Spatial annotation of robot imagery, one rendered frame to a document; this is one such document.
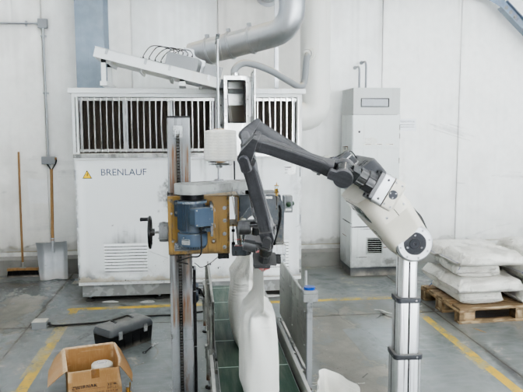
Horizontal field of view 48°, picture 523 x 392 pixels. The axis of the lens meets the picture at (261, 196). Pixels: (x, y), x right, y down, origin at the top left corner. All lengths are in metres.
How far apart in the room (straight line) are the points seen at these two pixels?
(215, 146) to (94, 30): 4.10
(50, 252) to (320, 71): 3.64
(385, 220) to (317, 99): 3.94
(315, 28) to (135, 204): 2.57
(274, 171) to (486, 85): 3.28
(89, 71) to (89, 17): 0.57
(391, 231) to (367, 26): 5.27
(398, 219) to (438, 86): 5.39
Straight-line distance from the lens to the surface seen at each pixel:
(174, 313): 3.35
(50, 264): 7.23
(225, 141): 2.95
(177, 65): 5.63
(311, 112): 6.29
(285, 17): 5.51
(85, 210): 6.00
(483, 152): 8.05
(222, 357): 3.56
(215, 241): 3.20
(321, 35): 6.38
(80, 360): 4.32
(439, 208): 7.86
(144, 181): 5.90
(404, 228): 2.55
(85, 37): 6.88
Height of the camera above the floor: 1.68
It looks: 6 degrees down
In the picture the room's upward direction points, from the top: straight up
